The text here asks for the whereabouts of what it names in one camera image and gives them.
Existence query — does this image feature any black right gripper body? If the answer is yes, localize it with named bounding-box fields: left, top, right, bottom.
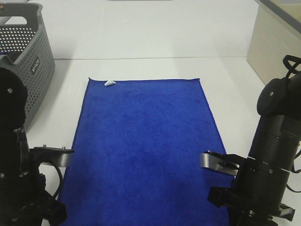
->
left=208, top=158, right=295, bottom=226

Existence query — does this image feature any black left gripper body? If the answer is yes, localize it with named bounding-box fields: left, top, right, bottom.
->
left=0, top=150, right=68, bottom=226

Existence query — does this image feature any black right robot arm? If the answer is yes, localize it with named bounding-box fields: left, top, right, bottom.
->
left=200, top=55, right=301, bottom=226

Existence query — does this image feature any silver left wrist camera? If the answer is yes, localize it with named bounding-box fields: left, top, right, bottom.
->
left=29, top=146, right=75, bottom=168

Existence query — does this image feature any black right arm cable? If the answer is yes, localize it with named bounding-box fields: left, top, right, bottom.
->
left=282, top=54, right=301, bottom=193

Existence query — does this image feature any beige plastic bin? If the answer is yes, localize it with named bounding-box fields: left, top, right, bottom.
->
left=247, top=0, right=301, bottom=84

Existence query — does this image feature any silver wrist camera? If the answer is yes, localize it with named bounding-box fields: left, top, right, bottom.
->
left=200, top=151, right=245, bottom=176
left=29, top=146, right=75, bottom=168

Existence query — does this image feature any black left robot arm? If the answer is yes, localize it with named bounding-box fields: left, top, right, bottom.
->
left=0, top=68, right=67, bottom=226

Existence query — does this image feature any blue microfibre towel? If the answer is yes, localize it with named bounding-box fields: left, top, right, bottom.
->
left=59, top=79, right=232, bottom=226

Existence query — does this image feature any grey perforated plastic basket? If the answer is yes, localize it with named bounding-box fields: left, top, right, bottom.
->
left=0, top=3, right=55, bottom=129

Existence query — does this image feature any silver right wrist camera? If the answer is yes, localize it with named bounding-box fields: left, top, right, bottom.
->
left=200, top=151, right=245, bottom=176

